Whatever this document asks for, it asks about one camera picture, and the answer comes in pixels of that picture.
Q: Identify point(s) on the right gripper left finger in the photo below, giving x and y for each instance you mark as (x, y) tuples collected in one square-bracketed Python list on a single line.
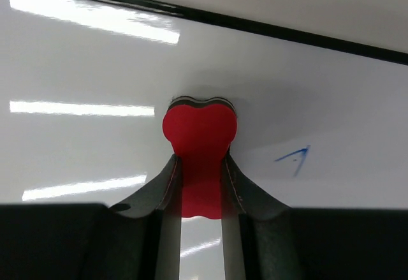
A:
[(137, 238)]

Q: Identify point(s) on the red whiteboard eraser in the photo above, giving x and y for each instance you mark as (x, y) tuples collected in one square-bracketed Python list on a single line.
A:
[(200, 132)]

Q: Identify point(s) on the white board with black frame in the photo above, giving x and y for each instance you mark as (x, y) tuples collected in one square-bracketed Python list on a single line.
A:
[(85, 85)]

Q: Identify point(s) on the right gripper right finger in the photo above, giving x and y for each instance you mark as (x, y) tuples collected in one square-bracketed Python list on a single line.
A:
[(265, 239)]

